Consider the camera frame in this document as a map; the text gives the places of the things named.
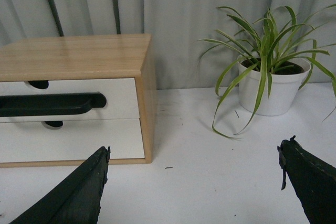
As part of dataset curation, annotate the white plant pot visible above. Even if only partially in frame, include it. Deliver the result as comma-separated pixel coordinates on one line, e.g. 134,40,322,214
237,52,312,116

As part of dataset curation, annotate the black drawer handle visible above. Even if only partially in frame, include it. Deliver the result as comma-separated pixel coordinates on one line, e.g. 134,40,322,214
1,92,107,118

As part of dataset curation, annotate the wooden drawer cabinet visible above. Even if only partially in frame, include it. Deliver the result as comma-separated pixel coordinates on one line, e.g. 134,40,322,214
1,34,157,168

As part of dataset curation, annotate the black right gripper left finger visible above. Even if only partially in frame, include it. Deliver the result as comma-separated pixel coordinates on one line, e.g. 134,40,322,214
12,147,110,223

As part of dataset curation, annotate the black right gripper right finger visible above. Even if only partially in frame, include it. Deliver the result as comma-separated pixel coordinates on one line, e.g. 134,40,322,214
277,136,335,223

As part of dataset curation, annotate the grey curtain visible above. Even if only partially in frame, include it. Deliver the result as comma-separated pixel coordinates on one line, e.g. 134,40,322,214
1,0,335,89

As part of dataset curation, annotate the green spider plant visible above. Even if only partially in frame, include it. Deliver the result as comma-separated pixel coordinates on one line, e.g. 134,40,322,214
197,3,336,139

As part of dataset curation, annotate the white drawer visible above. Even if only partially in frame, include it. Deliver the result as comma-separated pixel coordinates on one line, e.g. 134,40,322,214
1,78,140,123
1,119,145,163

